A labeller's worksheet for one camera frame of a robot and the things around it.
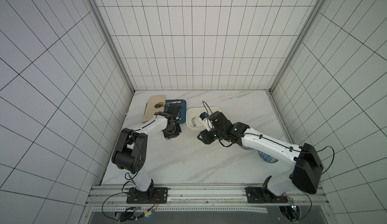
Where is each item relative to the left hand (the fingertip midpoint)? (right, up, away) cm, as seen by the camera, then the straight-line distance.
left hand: (175, 136), depth 90 cm
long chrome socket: (+11, +7, +9) cm, 16 cm away
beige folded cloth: (-21, +16, +16) cm, 31 cm away
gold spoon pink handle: (-5, +21, +27) cm, 35 cm away
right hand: (+12, +2, -13) cm, 18 cm away
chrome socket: (+15, +13, -18) cm, 27 cm away
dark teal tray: (+2, +11, +12) cm, 16 cm away
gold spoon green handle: (-8, +20, +21) cm, 30 cm away
